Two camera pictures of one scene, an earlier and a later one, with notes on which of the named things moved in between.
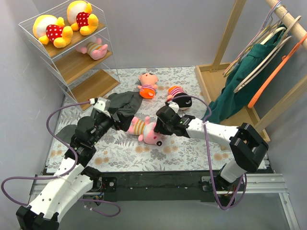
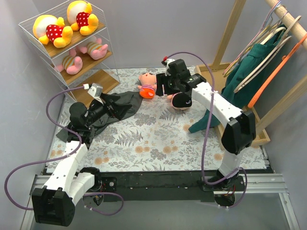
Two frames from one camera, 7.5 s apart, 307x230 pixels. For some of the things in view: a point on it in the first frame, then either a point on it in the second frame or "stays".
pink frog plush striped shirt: x=95 y=49 stays
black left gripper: x=117 y=119 to x=109 y=105
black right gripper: x=159 y=123 to x=164 y=84
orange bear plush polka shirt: x=48 y=28 stays
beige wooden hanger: x=285 y=38 stays
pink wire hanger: x=267 y=19 stays
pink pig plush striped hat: x=145 y=129 to x=72 y=64
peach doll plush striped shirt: x=148 y=81 stays
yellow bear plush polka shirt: x=79 y=15 stays
